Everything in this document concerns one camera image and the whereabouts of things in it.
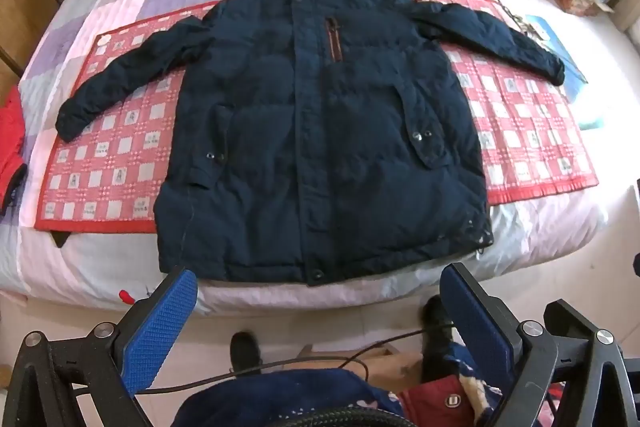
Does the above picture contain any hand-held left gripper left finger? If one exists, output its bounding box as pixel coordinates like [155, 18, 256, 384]
[0, 267, 199, 427]

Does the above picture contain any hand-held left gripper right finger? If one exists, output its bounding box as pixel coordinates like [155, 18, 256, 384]
[440, 262, 640, 427]

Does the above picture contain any navy padded jacket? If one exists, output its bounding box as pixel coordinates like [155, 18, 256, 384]
[55, 0, 566, 287]

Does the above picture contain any person's black right shoe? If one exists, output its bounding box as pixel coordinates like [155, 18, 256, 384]
[422, 296, 457, 383]

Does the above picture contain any person's black shoe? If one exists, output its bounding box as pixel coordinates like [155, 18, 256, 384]
[230, 332, 263, 378]
[422, 296, 457, 383]

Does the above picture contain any person's black left shoe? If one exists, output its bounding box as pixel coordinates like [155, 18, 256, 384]
[230, 332, 263, 378]

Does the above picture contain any person's red garment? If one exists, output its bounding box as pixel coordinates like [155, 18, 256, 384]
[397, 377, 476, 427]

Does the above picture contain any person's navy patterned top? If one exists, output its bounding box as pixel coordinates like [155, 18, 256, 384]
[175, 367, 406, 427]

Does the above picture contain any red checked mat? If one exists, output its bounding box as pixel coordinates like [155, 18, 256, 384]
[35, 0, 601, 235]

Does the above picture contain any black power cable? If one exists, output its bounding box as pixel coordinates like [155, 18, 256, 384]
[145, 329, 426, 395]

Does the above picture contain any black braided cable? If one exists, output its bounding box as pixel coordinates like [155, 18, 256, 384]
[295, 409, 416, 427]

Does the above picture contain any thin black cable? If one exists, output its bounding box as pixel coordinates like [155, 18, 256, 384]
[492, 0, 546, 42]

